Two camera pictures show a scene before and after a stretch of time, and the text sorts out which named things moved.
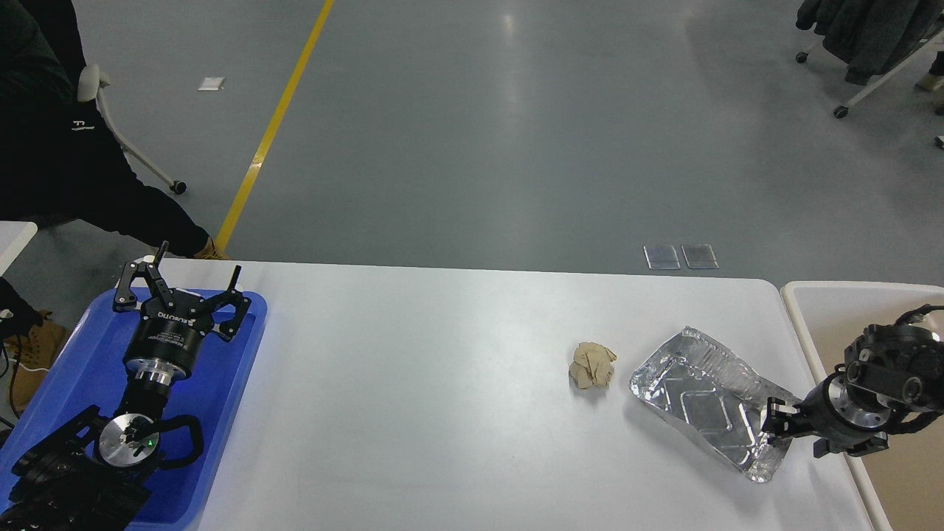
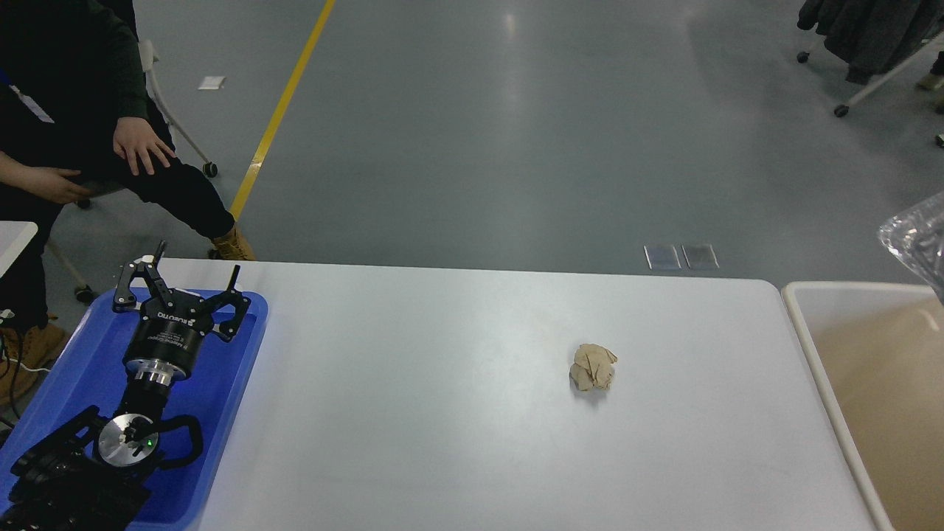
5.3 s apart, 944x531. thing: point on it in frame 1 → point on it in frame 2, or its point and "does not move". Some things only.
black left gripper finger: (125, 300) does not move
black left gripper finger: (217, 300) does not move
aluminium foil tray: (715, 394) → (916, 236)
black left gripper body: (165, 341) does not move
